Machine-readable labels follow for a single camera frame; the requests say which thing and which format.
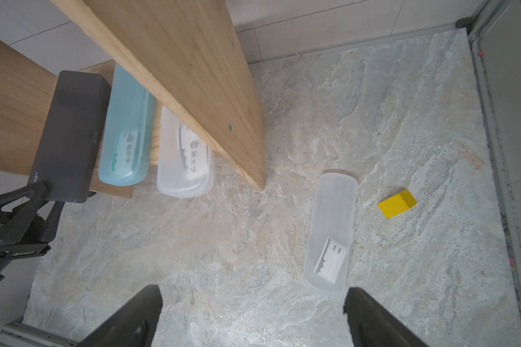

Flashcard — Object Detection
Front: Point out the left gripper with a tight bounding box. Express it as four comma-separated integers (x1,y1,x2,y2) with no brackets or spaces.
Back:
0,182,65,282

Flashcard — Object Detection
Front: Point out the yellow block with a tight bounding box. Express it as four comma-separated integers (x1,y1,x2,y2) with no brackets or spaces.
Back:
378,189,417,218

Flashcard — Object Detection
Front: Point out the black pencil case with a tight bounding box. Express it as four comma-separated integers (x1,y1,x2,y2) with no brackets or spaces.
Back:
29,70,111,203

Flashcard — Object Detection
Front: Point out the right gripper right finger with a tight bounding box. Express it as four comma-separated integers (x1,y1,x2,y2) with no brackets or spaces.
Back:
343,287,427,347

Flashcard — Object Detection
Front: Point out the aluminium rail frame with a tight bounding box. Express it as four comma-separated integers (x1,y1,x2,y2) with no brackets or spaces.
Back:
0,321,78,347

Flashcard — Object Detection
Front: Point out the small teal pencil case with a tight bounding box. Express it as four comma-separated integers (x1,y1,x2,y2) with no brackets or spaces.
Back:
98,64,156,187

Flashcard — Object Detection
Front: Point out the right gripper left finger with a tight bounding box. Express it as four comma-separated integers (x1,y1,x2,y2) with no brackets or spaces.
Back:
78,285,163,346

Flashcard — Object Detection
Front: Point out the wooden two-tier shelf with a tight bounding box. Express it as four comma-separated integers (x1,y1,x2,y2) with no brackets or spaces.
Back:
0,1,265,190

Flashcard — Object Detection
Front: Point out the clear frosted pencil case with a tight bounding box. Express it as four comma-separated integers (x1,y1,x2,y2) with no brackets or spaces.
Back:
303,173,357,296
156,107,215,198

